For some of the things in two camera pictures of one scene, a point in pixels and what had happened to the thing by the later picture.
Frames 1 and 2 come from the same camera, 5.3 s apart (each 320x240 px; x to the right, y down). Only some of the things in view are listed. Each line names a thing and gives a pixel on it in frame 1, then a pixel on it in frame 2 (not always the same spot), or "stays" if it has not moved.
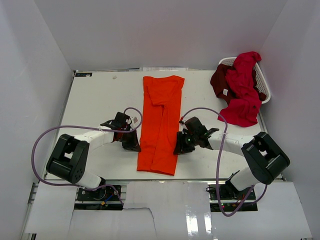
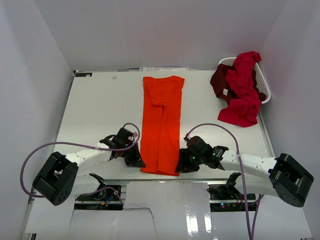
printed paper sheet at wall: [164, 69] stays
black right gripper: [181, 147] to [183, 165]
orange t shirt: [160, 124] stays
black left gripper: [134, 145] to [136, 161]
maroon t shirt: [218, 82] stays
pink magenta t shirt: [244, 110] stays
